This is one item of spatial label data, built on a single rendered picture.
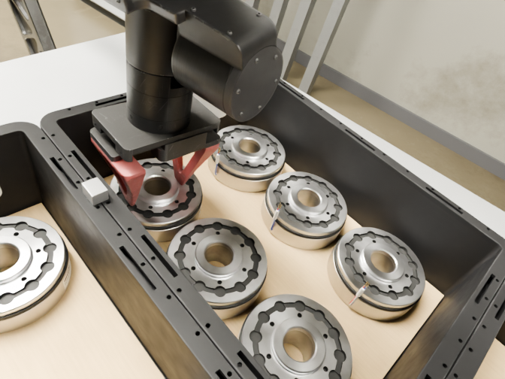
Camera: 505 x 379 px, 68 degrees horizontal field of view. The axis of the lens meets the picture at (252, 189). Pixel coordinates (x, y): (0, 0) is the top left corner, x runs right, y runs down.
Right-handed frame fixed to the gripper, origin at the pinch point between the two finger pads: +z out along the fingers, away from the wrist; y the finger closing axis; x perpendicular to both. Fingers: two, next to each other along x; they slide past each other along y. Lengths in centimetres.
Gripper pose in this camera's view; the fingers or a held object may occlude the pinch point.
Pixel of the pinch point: (155, 186)
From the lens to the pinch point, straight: 42.4
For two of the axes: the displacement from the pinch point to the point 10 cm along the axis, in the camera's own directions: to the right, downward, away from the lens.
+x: -6.6, -6.1, 4.4
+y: 7.3, -3.5, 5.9
